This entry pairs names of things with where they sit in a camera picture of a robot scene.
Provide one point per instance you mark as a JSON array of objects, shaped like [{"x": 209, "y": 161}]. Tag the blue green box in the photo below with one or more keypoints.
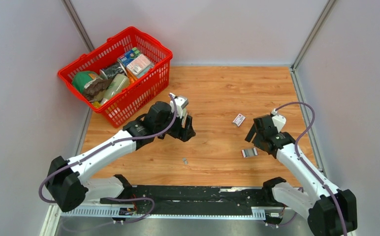
[{"x": 126, "y": 58}]

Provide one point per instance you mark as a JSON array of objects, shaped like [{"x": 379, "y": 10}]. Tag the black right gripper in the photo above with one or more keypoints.
[{"x": 250, "y": 134}]

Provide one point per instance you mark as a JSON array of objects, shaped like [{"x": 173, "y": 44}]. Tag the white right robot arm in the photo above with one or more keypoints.
[{"x": 329, "y": 211}]

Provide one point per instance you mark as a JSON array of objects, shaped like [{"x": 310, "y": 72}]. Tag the small red white staple box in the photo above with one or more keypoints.
[{"x": 239, "y": 120}]

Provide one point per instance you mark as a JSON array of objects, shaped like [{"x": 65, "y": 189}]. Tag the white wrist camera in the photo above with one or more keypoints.
[
  {"x": 181, "y": 105},
  {"x": 279, "y": 120}
]

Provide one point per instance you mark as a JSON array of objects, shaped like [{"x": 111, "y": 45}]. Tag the pale green bottle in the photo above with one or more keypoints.
[{"x": 119, "y": 83}]

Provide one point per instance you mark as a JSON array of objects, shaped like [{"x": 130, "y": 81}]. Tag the green round package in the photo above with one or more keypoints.
[{"x": 83, "y": 79}]

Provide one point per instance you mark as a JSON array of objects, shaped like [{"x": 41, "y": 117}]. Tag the grey staple strip box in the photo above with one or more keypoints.
[{"x": 250, "y": 152}]

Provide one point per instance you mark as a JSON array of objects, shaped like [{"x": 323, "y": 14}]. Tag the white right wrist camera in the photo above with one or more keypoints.
[{"x": 279, "y": 120}]

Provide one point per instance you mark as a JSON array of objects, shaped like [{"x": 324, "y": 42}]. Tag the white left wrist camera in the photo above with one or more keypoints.
[{"x": 181, "y": 105}]

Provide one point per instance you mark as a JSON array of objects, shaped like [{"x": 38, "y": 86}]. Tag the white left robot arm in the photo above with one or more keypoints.
[{"x": 69, "y": 181}]

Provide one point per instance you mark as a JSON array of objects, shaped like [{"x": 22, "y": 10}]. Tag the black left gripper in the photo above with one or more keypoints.
[{"x": 184, "y": 134}]

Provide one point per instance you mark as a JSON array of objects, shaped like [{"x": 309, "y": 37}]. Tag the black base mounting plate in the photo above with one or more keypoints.
[{"x": 199, "y": 199}]

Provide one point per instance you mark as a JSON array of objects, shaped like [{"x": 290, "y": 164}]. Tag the brown crumpled bag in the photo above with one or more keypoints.
[{"x": 94, "y": 88}]

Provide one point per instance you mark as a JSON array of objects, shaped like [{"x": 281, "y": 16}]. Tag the slotted grey cable duct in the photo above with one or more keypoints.
[{"x": 119, "y": 211}]

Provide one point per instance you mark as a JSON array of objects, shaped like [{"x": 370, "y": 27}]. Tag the pink white carton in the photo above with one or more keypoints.
[{"x": 140, "y": 66}]

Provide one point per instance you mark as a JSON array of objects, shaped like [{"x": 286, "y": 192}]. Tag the dark patterned can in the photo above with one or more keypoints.
[{"x": 110, "y": 72}]

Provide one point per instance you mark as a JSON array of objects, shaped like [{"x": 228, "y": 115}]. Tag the red plastic shopping basket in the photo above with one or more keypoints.
[{"x": 122, "y": 106}]

